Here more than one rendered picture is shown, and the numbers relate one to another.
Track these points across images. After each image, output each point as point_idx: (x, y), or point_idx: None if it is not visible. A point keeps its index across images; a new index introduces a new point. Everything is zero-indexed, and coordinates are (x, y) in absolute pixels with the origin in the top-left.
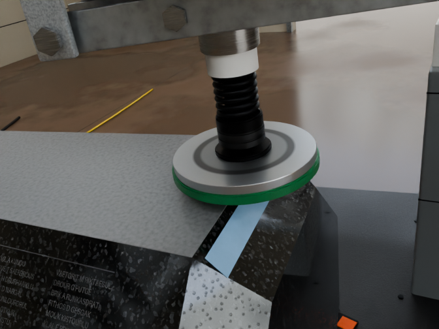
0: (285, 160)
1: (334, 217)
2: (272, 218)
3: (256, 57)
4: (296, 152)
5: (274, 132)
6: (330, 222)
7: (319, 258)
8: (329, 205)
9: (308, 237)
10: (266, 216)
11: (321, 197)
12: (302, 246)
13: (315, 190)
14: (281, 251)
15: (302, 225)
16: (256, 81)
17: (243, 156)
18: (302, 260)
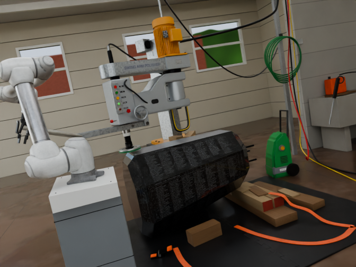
0: (122, 149)
1: (134, 186)
2: (127, 159)
3: (123, 134)
4: (121, 149)
5: (127, 149)
6: (133, 184)
7: (130, 181)
8: (132, 179)
9: (126, 169)
10: (127, 158)
11: (128, 170)
12: (125, 167)
13: (127, 165)
14: (124, 161)
15: (125, 163)
16: (124, 138)
17: (127, 147)
18: (126, 169)
